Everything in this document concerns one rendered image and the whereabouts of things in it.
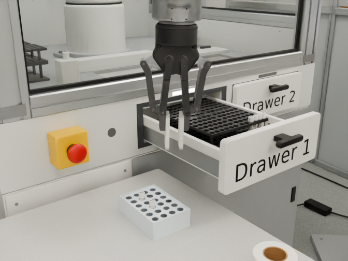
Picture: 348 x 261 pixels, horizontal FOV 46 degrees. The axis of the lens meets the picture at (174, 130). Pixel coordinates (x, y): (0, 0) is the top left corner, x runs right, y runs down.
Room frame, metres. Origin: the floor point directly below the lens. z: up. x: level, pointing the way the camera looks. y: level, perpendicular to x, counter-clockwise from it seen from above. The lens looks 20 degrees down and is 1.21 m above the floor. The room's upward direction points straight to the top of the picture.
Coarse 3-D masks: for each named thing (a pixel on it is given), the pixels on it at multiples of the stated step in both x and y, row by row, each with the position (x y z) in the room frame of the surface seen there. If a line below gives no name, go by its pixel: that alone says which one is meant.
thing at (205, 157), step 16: (208, 96) 1.12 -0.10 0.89; (144, 112) 1.00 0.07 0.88; (256, 112) 0.97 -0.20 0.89; (144, 128) 0.93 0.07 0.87; (160, 144) 0.88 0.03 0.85; (176, 144) 0.83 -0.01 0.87; (192, 144) 0.79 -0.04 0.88; (208, 144) 0.76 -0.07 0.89; (192, 160) 0.79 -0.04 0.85; (208, 160) 0.75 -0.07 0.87
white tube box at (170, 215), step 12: (132, 192) 0.74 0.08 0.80; (144, 192) 0.75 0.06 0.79; (156, 192) 0.75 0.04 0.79; (120, 204) 0.73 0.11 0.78; (132, 204) 0.70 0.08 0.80; (144, 204) 0.70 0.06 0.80; (156, 204) 0.70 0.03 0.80; (168, 204) 0.70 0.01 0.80; (180, 204) 0.70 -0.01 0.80; (132, 216) 0.69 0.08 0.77; (144, 216) 0.65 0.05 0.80; (156, 216) 0.65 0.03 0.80; (168, 216) 0.65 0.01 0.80; (180, 216) 0.66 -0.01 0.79; (144, 228) 0.65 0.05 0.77; (156, 228) 0.63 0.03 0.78; (168, 228) 0.65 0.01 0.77; (180, 228) 0.66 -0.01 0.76
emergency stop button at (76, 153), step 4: (76, 144) 0.76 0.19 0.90; (80, 144) 0.76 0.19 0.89; (72, 148) 0.75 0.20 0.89; (76, 148) 0.75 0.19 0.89; (80, 148) 0.76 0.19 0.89; (84, 148) 0.76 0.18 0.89; (68, 152) 0.75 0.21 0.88; (72, 152) 0.75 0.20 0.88; (76, 152) 0.75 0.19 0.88; (80, 152) 0.76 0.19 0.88; (84, 152) 0.76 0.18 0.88; (68, 156) 0.75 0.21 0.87; (72, 156) 0.75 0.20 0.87; (76, 156) 0.75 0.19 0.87; (80, 156) 0.75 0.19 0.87; (84, 156) 0.76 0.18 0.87; (72, 160) 0.75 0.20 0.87; (76, 160) 0.75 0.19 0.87; (80, 160) 0.75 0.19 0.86
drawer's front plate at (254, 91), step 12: (300, 72) 1.27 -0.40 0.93; (240, 84) 1.12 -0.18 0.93; (252, 84) 1.14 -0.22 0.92; (264, 84) 1.17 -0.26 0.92; (288, 84) 1.24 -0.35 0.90; (300, 84) 1.28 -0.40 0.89; (240, 96) 1.11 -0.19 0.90; (252, 96) 1.14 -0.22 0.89; (264, 96) 1.17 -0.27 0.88; (276, 96) 1.21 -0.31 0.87; (288, 96) 1.24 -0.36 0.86; (252, 108) 1.14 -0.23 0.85; (264, 108) 1.17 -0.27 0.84; (276, 108) 1.21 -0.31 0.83; (288, 108) 1.25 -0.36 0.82
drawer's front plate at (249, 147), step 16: (256, 128) 0.76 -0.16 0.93; (272, 128) 0.77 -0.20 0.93; (288, 128) 0.80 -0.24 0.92; (304, 128) 0.83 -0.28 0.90; (224, 144) 0.69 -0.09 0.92; (240, 144) 0.71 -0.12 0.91; (256, 144) 0.74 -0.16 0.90; (272, 144) 0.77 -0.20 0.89; (304, 144) 0.84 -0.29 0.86; (224, 160) 0.69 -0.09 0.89; (240, 160) 0.71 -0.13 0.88; (256, 160) 0.74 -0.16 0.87; (288, 160) 0.80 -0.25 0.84; (304, 160) 0.84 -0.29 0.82; (224, 176) 0.69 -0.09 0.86; (240, 176) 0.71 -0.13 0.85; (256, 176) 0.74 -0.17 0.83; (224, 192) 0.69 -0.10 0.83
